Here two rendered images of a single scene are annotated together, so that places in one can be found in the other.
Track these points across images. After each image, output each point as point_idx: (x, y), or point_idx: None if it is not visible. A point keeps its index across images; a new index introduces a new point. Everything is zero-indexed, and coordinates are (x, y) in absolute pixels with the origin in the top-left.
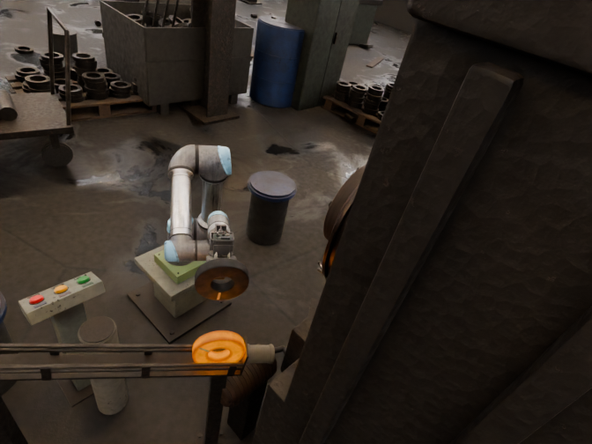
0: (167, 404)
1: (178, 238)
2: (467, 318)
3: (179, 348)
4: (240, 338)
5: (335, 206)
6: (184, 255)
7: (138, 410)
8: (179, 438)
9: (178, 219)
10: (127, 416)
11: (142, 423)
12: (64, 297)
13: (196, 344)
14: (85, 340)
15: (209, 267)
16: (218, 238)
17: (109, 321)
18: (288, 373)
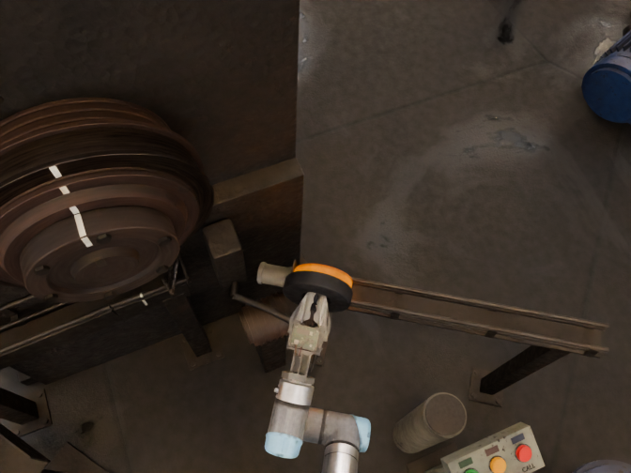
0: (347, 409)
1: (349, 436)
2: None
3: (361, 306)
4: (299, 270)
5: (168, 226)
6: (342, 413)
7: (381, 414)
8: (341, 366)
9: (346, 467)
10: (393, 410)
11: (377, 396)
12: (491, 443)
13: (348, 280)
14: (457, 400)
15: (338, 280)
16: (312, 331)
17: (431, 421)
18: (281, 176)
